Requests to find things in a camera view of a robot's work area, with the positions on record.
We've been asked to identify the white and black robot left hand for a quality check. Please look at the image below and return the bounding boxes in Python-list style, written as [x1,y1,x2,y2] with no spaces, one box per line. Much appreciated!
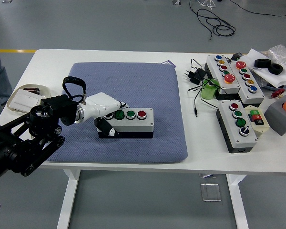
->
[82,92,129,137]

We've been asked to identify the grey four-button control box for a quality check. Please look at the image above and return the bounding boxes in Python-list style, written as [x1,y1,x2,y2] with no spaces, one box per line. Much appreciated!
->
[97,107,155,139]
[215,100,258,153]

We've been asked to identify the grey five-button control box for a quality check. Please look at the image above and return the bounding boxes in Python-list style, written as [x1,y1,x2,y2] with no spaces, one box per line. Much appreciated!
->
[204,54,241,100]
[228,61,266,105]

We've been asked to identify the blue-grey padded mat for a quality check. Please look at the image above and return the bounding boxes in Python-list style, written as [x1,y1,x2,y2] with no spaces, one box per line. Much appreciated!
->
[46,62,189,164]

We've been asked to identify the cream oval tray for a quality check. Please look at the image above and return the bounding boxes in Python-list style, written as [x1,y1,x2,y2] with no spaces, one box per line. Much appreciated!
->
[6,83,51,114]

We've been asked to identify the small dark red object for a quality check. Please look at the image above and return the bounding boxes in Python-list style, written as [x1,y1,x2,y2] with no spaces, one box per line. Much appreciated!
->
[23,87,41,95]

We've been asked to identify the purple and white card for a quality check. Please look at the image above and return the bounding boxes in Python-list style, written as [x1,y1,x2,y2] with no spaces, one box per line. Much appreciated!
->
[160,59,177,69]

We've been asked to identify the black power adapter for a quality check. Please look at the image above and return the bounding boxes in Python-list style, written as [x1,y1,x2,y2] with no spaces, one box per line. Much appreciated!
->
[183,67,207,85]

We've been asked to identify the person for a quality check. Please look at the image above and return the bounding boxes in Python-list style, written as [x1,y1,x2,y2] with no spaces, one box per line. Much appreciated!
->
[0,33,13,115]

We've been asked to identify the white table leg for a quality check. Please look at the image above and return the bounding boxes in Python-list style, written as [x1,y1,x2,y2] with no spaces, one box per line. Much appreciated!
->
[226,174,250,229]
[56,168,81,229]

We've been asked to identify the green cup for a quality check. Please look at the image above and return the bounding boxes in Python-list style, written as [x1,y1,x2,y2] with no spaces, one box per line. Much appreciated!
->
[200,78,220,100]

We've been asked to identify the silver floor socket plate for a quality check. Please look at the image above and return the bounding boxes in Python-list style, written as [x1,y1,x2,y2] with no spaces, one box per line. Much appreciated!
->
[200,182,222,202]

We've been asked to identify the red knob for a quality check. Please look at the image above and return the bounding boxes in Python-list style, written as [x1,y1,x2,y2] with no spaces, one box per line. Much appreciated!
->
[271,88,286,98]

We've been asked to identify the white paper sheet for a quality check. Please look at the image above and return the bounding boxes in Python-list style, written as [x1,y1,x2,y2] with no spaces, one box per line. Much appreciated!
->
[246,48,286,88]

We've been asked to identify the grey block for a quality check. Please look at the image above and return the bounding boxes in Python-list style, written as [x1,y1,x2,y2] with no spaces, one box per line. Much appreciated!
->
[264,94,286,136]

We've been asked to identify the clear bubble wrap bag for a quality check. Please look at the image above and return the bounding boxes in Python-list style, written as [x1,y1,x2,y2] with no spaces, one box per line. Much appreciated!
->
[261,44,286,81]

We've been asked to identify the white wall switch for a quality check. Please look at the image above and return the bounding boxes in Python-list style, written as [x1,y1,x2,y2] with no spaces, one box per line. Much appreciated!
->
[9,88,42,113]

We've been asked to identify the black adapter cord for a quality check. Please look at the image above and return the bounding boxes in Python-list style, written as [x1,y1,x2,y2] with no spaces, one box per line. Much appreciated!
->
[187,58,220,117]

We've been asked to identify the coiled black floor cable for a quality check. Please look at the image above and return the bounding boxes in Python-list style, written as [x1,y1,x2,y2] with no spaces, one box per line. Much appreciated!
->
[189,0,236,42]

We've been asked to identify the white floor cord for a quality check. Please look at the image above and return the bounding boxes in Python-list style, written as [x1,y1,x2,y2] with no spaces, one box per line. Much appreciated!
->
[196,0,216,10]

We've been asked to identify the cream three-button switch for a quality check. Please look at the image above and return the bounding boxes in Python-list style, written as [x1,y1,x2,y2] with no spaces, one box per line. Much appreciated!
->
[243,104,270,138]

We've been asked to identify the black foam ring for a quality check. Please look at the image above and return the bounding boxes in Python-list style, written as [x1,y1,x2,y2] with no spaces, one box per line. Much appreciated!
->
[254,58,272,68]
[269,63,284,75]

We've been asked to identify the blue ring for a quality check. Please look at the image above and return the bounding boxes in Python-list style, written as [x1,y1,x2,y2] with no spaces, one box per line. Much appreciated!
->
[262,80,286,91]

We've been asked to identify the long black floor cable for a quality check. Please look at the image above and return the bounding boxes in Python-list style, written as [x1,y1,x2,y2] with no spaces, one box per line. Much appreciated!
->
[232,0,286,17]

